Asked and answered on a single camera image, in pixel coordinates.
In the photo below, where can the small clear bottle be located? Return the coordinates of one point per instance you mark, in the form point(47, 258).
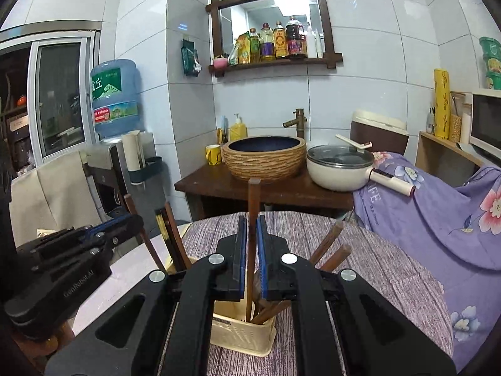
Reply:
point(430, 121)

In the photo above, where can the beige cloth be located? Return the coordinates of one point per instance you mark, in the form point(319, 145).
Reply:
point(54, 192)

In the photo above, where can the brass faucet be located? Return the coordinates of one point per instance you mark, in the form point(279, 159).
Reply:
point(299, 123)

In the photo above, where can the purple floral blanket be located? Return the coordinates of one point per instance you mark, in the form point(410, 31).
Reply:
point(430, 223)

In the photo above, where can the dark wooden vanity counter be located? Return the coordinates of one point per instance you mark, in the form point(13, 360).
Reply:
point(211, 186)

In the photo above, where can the blue plastic brush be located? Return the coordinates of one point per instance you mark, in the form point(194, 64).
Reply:
point(223, 123)

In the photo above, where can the grey water dispenser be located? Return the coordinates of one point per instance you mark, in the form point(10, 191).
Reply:
point(113, 180)

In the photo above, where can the light wooden shelf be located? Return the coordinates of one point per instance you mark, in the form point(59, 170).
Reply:
point(430, 152)

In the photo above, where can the blue water jug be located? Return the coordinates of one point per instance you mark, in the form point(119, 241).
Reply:
point(115, 98)

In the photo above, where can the pink bowl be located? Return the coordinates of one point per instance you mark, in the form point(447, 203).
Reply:
point(220, 62)

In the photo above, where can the green label oil bottle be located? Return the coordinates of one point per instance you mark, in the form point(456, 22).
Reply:
point(255, 47)

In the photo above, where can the purple label oil bottle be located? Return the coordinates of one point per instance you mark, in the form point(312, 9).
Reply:
point(267, 45)

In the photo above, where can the green wall packet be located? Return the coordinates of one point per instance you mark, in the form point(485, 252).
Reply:
point(190, 58)

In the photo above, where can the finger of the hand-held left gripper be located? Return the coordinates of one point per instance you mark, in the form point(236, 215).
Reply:
point(105, 227)
point(131, 227)

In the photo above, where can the glass pot lid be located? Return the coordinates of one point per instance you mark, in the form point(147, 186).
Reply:
point(336, 154)

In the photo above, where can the yellow mug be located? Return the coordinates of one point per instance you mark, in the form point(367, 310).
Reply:
point(213, 156)

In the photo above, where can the purple wood-print tablecloth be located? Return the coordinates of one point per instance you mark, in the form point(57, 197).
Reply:
point(372, 282)

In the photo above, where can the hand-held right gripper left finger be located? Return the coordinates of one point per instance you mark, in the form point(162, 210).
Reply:
point(244, 258)

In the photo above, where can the cream paper cup stack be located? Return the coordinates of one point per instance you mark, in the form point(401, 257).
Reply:
point(133, 149)

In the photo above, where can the white plastic bottle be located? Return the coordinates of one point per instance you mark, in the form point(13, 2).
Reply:
point(311, 43)

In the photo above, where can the orange round object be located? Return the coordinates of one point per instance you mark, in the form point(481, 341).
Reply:
point(21, 100)

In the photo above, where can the black and gold chopstick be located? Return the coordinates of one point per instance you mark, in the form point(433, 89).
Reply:
point(162, 231)

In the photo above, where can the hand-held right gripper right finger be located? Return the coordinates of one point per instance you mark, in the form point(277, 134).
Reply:
point(261, 258)

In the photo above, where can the cream cooking pot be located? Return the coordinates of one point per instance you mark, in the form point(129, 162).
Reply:
point(332, 176)

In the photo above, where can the wooden framed mirror shelf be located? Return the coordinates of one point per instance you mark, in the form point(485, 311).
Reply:
point(242, 19)

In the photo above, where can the glass jar of corn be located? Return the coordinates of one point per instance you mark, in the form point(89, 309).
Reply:
point(455, 129)

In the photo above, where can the yellow wrap roll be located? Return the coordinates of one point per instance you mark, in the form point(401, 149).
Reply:
point(441, 105)

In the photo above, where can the yellow soap pump bottle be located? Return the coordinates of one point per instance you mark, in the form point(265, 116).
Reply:
point(238, 131)

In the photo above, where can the woven-pattern basin sink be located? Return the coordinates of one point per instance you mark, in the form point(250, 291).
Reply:
point(262, 164)

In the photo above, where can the white ladle spoon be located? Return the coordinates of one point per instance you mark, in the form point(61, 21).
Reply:
point(346, 140)

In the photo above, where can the cream plastic utensil holder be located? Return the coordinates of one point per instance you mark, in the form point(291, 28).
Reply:
point(235, 333)

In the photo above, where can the teal cup holder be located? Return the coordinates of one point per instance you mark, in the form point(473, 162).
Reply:
point(150, 172)

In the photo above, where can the person's left hand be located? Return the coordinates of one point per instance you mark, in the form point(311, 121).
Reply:
point(58, 335)

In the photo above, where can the stack of green cups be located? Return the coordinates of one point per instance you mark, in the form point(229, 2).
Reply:
point(492, 58)

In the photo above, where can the yellow label sauce bottle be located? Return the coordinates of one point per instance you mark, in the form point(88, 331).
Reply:
point(280, 43)

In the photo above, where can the green yellow food packet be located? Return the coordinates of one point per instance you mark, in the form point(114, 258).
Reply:
point(244, 51)

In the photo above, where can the brown bin with cream lid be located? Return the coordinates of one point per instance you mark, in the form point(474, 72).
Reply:
point(366, 135)

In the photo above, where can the dark soy sauce bottle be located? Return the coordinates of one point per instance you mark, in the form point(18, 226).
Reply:
point(296, 39)

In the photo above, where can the white microwave oven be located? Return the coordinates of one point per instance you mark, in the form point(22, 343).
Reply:
point(485, 125)

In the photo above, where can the aluminium sliding window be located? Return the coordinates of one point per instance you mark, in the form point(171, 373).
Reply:
point(58, 98)

